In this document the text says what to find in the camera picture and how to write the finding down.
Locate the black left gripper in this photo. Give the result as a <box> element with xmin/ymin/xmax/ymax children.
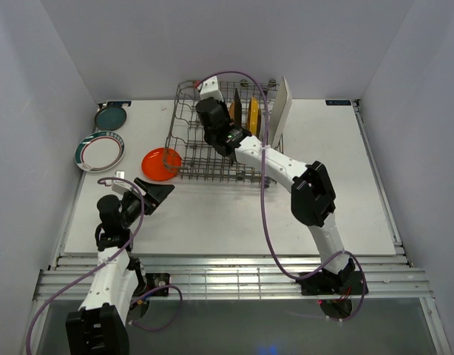
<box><xmin>121</xmin><ymin>178</ymin><xmax>175</xmax><ymax>229</ymax></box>

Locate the woven bamboo round plate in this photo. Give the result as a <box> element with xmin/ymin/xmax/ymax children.
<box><xmin>228</xmin><ymin>101</ymin><xmax>235</xmax><ymax>121</ymax></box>

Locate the green square glazed plate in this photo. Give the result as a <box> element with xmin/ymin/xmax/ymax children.
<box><xmin>231</xmin><ymin>89</ymin><xmax>242</xmax><ymax>126</ymax></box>

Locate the yellow polka dot plate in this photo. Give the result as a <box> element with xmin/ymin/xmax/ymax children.
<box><xmin>246</xmin><ymin>97</ymin><xmax>262</xmax><ymax>138</ymax></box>

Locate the white plate striped rim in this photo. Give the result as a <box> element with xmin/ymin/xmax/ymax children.
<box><xmin>75</xmin><ymin>131</ymin><xmax>126</xmax><ymax>173</ymax></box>

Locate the white rectangular plate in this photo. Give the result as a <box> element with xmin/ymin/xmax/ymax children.
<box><xmin>268</xmin><ymin>77</ymin><xmax>292</xmax><ymax>148</ymax></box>

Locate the dark teal round plate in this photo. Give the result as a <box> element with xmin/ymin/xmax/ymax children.
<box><xmin>95</xmin><ymin>106</ymin><xmax>127</xmax><ymax>131</ymax></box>

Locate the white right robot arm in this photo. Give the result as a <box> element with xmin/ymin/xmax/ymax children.
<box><xmin>196</xmin><ymin>98</ymin><xmax>355</xmax><ymax>294</ymax></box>

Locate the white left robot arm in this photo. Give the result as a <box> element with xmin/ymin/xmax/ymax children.
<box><xmin>65</xmin><ymin>177</ymin><xmax>174</xmax><ymax>354</ymax></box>

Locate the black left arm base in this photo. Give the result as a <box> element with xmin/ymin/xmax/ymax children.
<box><xmin>144</xmin><ymin>273</ymin><xmax>171</xmax><ymax>297</ymax></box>

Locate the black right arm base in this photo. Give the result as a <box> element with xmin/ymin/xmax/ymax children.
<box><xmin>296</xmin><ymin>270</ymin><xmax>368</xmax><ymax>296</ymax></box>

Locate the orange round plate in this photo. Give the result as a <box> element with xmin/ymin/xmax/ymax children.
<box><xmin>141</xmin><ymin>148</ymin><xmax>182</xmax><ymax>182</ymax></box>

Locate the black label back left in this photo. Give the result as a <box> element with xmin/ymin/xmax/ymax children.
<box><xmin>98</xmin><ymin>101</ymin><xmax>132</xmax><ymax>109</ymax></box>

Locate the black xdof label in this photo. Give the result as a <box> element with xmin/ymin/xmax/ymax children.
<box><xmin>325</xmin><ymin>99</ymin><xmax>352</xmax><ymax>107</ymax></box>

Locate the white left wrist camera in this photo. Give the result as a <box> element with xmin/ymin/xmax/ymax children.
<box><xmin>110</xmin><ymin>170</ymin><xmax>132</xmax><ymax>195</ymax></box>

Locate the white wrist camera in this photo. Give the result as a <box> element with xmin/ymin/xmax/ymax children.
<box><xmin>195</xmin><ymin>75</ymin><xmax>224</xmax><ymax>102</ymax></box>
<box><xmin>110</xmin><ymin>170</ymin><xmax>132</xmax><ymax>195</ymax></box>

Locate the grey wire dish rack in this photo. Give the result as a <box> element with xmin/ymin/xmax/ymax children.
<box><xmin>165</xmin><ymin>79</ymin><xmax>279</xmax><ymax>183</ymax></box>

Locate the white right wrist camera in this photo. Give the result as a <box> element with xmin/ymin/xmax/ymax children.
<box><xmin>195</xmin><ymin>75</ymin><xmax>224</xmax><ymax>102</ymax></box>

